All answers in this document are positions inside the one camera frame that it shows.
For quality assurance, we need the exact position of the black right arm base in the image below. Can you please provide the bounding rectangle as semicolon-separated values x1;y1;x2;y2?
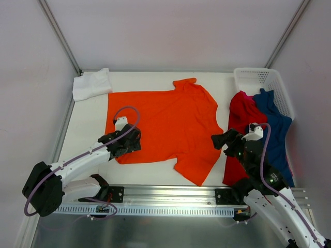
215;188;248;205

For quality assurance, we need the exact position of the white plastic basket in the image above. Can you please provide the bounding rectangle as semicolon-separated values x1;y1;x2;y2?
233;68;295;120

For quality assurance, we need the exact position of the white slotted cable duct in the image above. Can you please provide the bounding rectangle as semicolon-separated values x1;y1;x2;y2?
55;204;235;218

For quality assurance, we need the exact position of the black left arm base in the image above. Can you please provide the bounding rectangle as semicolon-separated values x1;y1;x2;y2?
108;186;125;203

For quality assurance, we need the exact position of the white folded t shirt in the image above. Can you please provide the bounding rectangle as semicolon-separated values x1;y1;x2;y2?
72;68;113;102

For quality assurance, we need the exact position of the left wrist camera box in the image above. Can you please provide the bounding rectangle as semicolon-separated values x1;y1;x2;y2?
113;116;128;131

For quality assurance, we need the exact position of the orange t shirt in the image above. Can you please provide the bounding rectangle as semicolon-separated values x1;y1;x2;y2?
105;78;223;186

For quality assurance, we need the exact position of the magenta garment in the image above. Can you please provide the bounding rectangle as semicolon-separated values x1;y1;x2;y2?
246;96;254;102

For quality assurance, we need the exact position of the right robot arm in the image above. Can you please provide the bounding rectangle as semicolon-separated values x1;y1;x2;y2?
211;124;330;247

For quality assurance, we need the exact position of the blue t shirt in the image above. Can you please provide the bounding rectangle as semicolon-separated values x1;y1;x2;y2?
253;88;295;187

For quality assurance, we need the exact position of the aluminium mounting rail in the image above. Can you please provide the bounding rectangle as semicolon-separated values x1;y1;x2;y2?
63;184;246;207

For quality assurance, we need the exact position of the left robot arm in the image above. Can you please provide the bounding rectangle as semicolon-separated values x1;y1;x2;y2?
22;124;141;217

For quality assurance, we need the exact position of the red t shirt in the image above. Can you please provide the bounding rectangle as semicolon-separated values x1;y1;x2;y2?
223;91;267;186

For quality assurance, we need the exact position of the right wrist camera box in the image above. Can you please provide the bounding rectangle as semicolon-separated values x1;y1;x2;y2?
242;123;264;141

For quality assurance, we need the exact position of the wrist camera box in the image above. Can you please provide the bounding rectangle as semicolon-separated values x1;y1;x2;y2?
113;116;128;131
242;123;264;141

